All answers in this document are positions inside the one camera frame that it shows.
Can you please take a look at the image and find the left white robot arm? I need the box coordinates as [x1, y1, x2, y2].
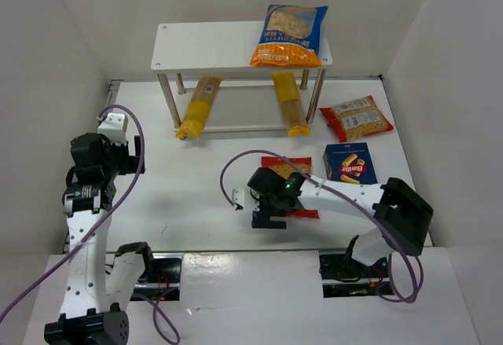
[44, 133, 152, 344]

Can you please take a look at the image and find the left yellow spaghetti pack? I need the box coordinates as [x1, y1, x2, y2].
[175, 75, 223, 139]

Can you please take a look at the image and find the red fusilli pasta bag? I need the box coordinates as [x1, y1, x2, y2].
[261, 156, 319, 220]

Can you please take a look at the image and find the white two-tier shelf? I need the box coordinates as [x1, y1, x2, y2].
[149, 21, 333, 141]

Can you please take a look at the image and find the right yellow spaghetti pack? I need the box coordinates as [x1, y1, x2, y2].
[271, 72, 310, 138]

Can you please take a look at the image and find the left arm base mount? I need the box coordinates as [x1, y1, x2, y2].
[134, 252, 182, 301]

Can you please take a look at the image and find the wrist white camera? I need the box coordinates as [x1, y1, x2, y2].
[231, 188, 259, 212]
[97, 112, 128, 145]

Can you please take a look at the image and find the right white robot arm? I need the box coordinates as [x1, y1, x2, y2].
[248, 167, 434, 266]

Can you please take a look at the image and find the blue orange pasta bag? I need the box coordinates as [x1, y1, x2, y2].
[250, 4, 328, 68]

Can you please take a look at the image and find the red macaroni bag right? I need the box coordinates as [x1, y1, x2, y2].
[319, 95, 394, 142]

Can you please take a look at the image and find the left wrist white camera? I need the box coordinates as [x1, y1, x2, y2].
[97, 112, 128, 145]

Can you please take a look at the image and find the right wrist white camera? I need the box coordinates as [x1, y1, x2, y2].
[231, 188, 259, 212]

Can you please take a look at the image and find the blue Barilla pasta box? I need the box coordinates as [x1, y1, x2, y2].
[322, 142, 378, 185]

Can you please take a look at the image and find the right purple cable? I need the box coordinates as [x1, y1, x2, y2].
[219, 149, 424, 304]

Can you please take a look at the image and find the yellow spaghetti pack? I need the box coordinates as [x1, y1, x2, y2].
[175, 75, 223, 139]
[271, 72, 310, 138]

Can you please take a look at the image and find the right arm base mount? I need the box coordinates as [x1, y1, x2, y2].
[318, 252, 393, 298]

